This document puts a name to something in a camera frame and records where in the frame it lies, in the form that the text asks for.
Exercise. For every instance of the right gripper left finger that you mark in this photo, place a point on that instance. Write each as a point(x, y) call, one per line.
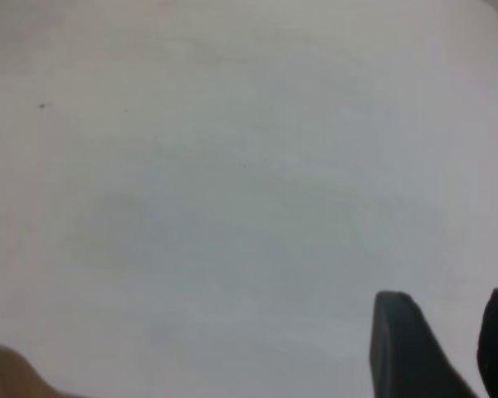
point(402, 356)

